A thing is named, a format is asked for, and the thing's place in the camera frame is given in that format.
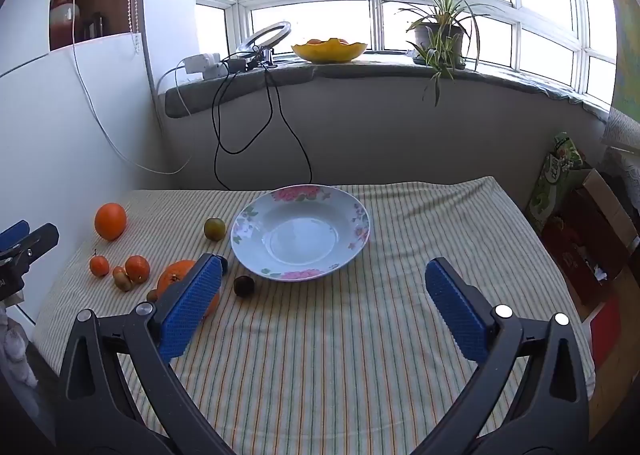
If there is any small tangerine with stem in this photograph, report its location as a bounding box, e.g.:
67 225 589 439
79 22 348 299
89 250 110 278

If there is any silver oval bowl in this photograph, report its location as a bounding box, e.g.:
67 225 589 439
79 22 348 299
230 184 372 283

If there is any large round orange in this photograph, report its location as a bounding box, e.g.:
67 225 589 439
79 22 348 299
94 203 127 241

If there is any white power strip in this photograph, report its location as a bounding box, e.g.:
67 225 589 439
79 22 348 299
184 55 213 76

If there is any yellow wavy bowl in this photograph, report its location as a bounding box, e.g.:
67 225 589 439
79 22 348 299
291 37 369 64

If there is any red white vase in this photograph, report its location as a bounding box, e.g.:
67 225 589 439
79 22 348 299
50 0 81 48

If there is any person's left forearm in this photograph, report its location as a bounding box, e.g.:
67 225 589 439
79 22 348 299
0 305 40 388

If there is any potted spider plant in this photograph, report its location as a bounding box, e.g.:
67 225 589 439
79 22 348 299
395 0 501 106

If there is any small orange tangerine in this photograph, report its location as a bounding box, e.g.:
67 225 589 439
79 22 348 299
124 255 151 283

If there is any grey window sill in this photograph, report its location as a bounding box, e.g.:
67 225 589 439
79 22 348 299
164 60 613 118

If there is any white ring light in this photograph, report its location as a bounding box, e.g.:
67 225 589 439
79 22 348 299
235 21 292 66

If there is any patterned grey cloth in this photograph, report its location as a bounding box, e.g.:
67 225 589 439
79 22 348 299
600 107 640 156

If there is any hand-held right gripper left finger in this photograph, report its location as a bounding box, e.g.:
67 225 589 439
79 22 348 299
55 252 236 455

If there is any cardboard box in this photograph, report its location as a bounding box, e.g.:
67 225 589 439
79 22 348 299
542 169 640 306

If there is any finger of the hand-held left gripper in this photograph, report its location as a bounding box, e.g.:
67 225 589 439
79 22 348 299
0 220 31 252
0 223 60 286

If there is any green printed bag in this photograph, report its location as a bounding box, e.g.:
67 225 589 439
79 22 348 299
525 132 591 236

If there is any striped tablecloth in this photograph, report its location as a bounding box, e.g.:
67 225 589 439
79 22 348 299
32 176 596 455

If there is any red box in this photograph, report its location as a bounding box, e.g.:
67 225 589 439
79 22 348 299
590 295 623 366

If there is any black cable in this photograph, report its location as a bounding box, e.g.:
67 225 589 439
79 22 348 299
214 70 236 192
217 66 314 187

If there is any large orange tangerine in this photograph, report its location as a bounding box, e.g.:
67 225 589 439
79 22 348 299
156 260 221 318

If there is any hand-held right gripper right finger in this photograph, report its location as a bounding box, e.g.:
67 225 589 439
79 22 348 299
415 257 591 455

